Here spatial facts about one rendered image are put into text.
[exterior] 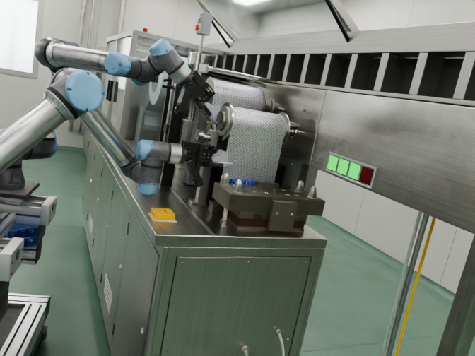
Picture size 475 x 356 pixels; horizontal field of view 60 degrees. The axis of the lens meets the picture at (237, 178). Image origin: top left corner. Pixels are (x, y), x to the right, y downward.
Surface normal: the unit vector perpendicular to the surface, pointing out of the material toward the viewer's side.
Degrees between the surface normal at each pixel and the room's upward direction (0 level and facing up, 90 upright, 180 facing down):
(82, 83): 85
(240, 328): 90
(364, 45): 90
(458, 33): 90
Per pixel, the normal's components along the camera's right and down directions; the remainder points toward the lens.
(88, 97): 0.70, 0.18
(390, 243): -0.90, -0.08
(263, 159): 0.40, 0.25
